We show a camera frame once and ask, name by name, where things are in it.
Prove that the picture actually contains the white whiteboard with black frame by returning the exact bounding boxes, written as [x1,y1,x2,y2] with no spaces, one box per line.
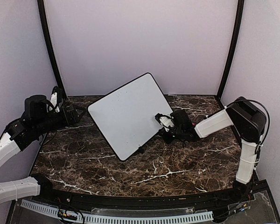
[88,73,173,161]

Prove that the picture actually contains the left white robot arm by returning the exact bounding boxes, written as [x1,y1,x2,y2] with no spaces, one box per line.
[0,93,86,204]

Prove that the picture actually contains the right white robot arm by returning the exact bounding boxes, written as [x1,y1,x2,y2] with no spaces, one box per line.
[155,97,271,203]

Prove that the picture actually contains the black whiteboard stand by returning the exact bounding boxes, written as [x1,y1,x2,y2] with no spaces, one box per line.
[137,147,145,154]

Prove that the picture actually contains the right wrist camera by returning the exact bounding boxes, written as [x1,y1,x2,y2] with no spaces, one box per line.
[155,113,174,129]

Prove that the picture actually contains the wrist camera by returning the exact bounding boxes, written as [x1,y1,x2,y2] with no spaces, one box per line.
[155,113,174,129]
[48,86,63,112]

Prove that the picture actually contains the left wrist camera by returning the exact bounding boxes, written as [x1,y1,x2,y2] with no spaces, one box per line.
[48,86,63,112]

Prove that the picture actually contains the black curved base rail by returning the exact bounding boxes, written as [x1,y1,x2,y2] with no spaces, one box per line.
[32,185,252,211]

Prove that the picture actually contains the white slotted cable duct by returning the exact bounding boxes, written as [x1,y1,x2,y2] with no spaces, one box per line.
[21,200,213,224]

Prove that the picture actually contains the left black frame post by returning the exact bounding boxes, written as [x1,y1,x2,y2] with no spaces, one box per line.
[37,0,67,100]

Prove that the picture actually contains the black frame post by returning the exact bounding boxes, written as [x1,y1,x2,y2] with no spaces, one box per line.
[216,0,245,102]
[37,0,67,100]

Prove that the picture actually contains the right black frame post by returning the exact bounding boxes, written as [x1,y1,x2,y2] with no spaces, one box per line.
[216,0,245,102]

